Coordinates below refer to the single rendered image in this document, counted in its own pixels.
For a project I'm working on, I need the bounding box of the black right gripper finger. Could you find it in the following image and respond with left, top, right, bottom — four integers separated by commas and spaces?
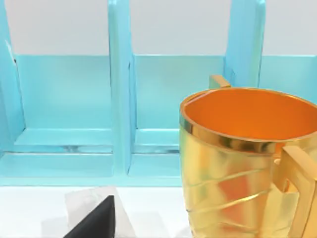
62, 195, 115, 238

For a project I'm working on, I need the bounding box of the gold trophy cup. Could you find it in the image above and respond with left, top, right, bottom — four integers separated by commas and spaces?
179, 74, 317, 238

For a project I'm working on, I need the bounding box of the light blue rack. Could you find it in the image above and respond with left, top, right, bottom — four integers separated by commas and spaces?
0, 0, 317, 187

